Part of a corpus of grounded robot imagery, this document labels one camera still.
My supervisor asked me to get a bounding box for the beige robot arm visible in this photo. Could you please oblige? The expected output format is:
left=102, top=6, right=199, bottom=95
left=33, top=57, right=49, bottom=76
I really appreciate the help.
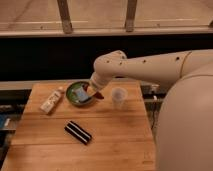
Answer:
left=90, top=49, right=213, bottom=171

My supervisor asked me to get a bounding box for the wooden cutting board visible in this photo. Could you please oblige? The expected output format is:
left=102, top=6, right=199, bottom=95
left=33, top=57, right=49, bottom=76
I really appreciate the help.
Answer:
left=1, top=82, right=155, bottom=171

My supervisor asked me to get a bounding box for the black white striped box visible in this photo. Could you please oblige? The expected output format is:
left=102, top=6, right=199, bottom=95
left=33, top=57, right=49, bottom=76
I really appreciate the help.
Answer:
left=64, top=121, right=92, bottom=145

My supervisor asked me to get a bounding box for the green ceramic bowl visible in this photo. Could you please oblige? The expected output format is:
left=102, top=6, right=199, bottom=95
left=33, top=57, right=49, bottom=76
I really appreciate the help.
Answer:
left=66, top=81, right=95, bottom=106

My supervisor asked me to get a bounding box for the blue item in bowl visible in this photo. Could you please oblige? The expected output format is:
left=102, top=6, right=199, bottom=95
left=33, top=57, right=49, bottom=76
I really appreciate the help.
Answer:
left=74, top=87, right=89, bottom=103

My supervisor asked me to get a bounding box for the clear plastic cup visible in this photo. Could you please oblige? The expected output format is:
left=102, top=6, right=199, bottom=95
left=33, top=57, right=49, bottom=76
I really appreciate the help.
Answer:
left=111, top=87, right=128, bottom=109

